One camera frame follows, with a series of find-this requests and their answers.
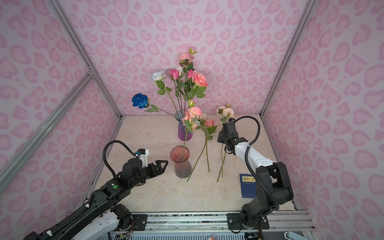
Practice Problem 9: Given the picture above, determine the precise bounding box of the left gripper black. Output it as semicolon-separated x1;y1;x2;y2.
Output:
130;159;169;190

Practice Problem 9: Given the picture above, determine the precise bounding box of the red grey glass vase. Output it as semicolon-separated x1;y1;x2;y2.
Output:
170;146;192;179

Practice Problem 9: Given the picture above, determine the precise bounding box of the pale peach rose spray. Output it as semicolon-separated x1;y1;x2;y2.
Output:
217;104;235;182

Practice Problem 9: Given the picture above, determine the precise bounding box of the small pink rose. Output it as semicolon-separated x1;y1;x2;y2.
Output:
182;100;203;160

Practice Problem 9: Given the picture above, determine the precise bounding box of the purple blue glass vase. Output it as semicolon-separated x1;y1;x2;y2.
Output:
175;111;193;141

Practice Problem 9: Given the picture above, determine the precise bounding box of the dark blue flower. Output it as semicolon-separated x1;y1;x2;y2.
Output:
132;93;175;117

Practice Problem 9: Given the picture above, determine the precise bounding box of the large salmon pink rose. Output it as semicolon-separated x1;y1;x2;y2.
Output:
182;70;209;104

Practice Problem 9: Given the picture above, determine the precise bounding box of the hot pink rose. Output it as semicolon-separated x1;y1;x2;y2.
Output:
187;70;194;80

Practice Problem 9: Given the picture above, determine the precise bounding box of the magenta pink rose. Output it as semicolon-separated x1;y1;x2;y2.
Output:
170;69;182;111

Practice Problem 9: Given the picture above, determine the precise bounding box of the pale blue white rose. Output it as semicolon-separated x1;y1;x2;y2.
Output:
150;70;178;112

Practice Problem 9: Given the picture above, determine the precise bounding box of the pink white rose with bud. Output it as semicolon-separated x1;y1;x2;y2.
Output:
177;49;195;112

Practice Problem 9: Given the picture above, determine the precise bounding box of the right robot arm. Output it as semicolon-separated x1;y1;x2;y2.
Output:
218;116;294;230

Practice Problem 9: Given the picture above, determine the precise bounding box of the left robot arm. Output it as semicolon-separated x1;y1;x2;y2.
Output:
24;158;169;240

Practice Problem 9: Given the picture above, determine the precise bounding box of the coral pink rose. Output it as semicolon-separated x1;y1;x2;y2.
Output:
184;118;217;182

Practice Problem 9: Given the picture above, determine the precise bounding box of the blue booklet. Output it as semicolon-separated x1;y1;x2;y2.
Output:
239;174;257;198

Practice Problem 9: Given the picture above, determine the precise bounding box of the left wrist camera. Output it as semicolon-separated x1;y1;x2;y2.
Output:
135;149;150;168

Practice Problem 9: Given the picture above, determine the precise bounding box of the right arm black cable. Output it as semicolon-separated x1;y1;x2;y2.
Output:
233;115;280;211

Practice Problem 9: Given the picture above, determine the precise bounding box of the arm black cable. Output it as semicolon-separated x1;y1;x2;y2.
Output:
102;140;137;178
233;115;280;211

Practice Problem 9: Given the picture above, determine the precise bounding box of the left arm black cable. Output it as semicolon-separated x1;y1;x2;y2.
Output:
102;140;137;178

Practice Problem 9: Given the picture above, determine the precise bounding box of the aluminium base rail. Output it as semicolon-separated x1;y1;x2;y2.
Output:
56;209;316;240

